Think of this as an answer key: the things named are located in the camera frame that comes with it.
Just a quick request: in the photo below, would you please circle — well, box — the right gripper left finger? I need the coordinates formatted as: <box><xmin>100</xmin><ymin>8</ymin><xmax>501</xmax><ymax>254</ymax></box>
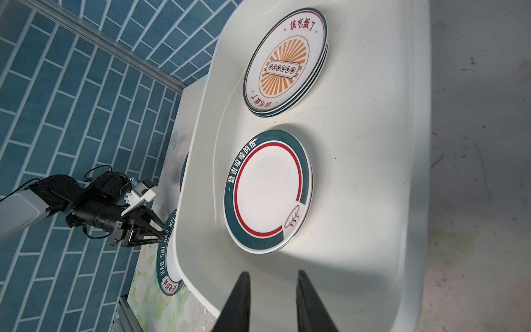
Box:
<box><xmin>212</xmin><ymin>272</ymin><xmax>251</xmax><ymax>332</ymax></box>

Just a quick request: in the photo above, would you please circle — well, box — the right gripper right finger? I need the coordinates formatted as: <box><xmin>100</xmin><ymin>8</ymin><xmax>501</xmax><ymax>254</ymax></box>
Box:
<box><xmin>296</xmin><ymin>270</ymin><xmax>338</xmax><ymax>332</ymax></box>

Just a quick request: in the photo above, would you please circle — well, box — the orange sunburst plate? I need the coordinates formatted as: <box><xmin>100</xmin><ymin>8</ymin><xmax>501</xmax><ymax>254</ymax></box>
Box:
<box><xmin>243</xmin><ymin>8</ymin><xmax>329</xmax><ymax>118</ymax></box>
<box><xmin>244</xmin><ymin>43</ymin><xmax>329</xmax><ymax>118</ymax></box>

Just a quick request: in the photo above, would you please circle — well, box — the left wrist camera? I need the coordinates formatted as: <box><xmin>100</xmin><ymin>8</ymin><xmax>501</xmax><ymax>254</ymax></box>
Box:
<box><xmin>121</xmin><ymin>178</ymin><xmax>160</xmax><ymax>217</ymax></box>

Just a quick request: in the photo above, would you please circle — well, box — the green red rim plate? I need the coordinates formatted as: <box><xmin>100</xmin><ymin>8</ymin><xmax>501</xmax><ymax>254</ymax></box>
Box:
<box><xmin>223</xmin><ymin>129</ymin><xmax>313</xmax><ymax>255</ymax></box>

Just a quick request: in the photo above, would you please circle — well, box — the white plastic bin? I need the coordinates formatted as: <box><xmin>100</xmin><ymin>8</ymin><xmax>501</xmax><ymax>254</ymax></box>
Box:
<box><xmin>172</xmin><ymin>1</ymin><xmax>431</xmax><ymax>331</ymax></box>

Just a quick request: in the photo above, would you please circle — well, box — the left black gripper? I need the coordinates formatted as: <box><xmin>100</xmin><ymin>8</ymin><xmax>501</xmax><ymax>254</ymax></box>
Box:
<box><xmin>97</xmin><ymin>204</ymin><xmax>165</xmax><ymax>248</ymax></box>

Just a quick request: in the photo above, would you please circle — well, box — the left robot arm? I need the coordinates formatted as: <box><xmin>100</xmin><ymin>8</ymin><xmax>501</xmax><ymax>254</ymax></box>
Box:
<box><xmin>1</xmin><ymin>171</ymin><xmax>165</xmax><ymax>248</ymax></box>

